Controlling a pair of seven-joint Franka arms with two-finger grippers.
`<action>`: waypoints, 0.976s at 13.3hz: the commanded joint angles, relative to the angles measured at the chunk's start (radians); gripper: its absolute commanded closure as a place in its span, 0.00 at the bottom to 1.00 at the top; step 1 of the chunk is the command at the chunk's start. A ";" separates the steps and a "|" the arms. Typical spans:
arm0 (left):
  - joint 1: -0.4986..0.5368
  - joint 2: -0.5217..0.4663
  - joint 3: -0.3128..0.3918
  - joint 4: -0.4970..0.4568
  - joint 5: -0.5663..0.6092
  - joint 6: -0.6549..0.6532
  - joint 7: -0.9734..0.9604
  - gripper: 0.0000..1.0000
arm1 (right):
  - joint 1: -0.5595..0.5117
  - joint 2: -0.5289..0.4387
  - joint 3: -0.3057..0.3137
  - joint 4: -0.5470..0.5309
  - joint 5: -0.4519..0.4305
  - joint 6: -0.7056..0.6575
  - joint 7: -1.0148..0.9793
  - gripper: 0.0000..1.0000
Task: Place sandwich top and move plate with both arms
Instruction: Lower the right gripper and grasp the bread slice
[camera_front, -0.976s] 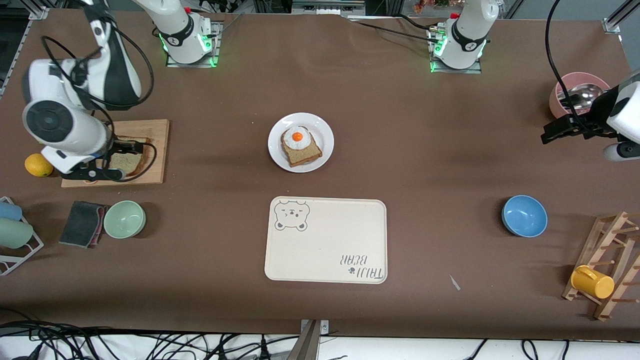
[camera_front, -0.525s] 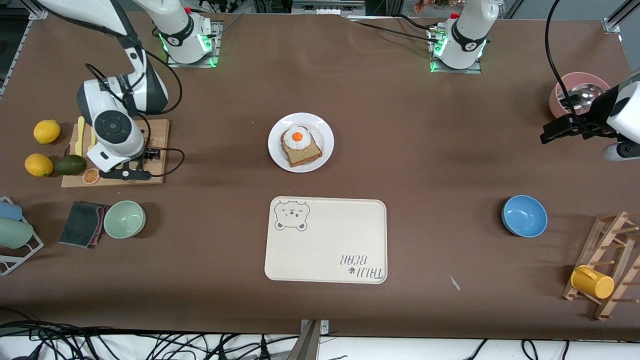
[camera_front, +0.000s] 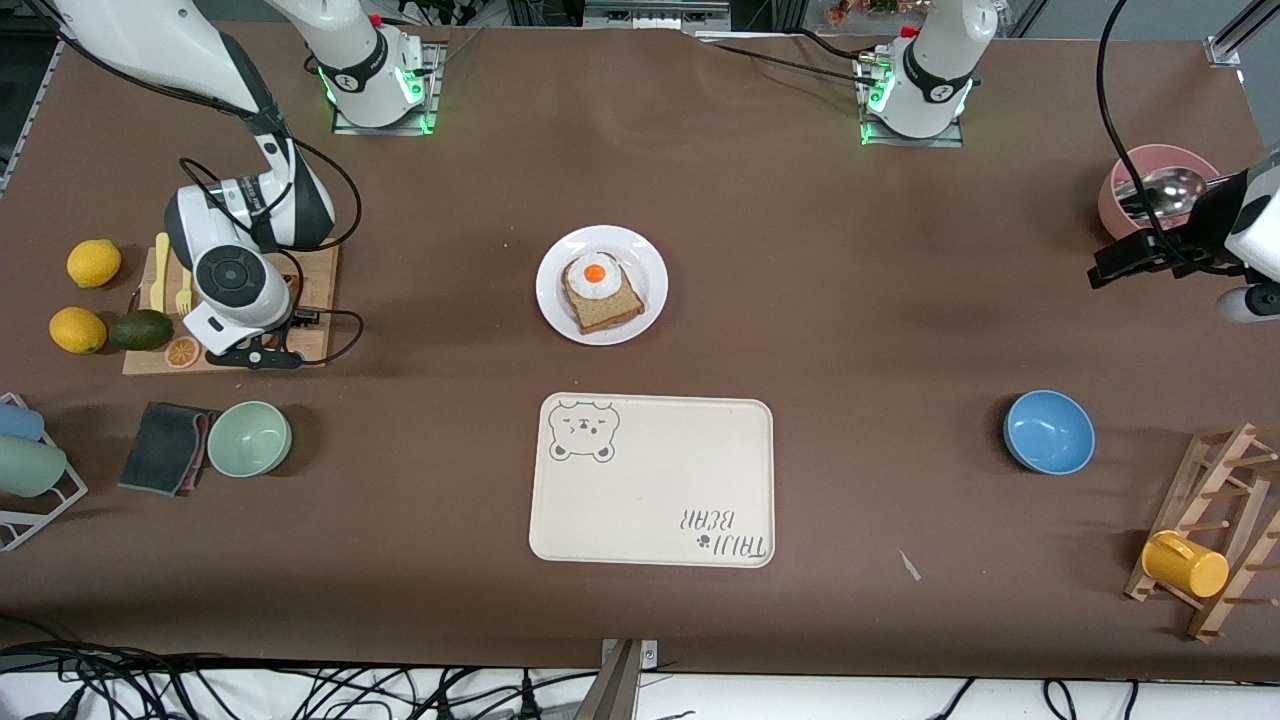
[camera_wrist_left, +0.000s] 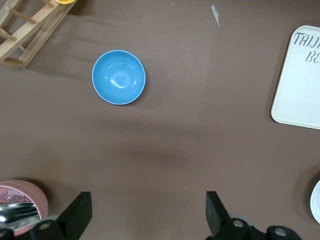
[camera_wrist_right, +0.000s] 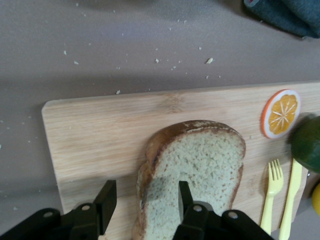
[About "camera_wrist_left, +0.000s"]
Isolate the white round plate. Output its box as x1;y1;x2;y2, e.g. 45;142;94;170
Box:
309;179;320;225

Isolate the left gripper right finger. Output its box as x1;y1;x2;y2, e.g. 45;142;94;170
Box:
205;190;251;240

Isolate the cream bear print tray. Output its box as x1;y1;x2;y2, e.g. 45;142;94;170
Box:
270;25;320;131

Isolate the wooden peg rack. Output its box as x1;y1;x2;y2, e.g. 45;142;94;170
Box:
0;0;81;69

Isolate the grey tape scrap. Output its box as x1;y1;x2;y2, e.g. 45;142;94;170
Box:
210;4;221;27

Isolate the blue bowl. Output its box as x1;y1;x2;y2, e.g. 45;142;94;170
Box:
91;49;147;106

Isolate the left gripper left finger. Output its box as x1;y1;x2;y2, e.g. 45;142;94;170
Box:
29;191;93;240

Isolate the pink bowl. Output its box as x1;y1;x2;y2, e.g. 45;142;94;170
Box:
0;179;50;237

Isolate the metal ladle spoon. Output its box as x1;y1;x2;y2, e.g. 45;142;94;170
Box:
0;201;42;231

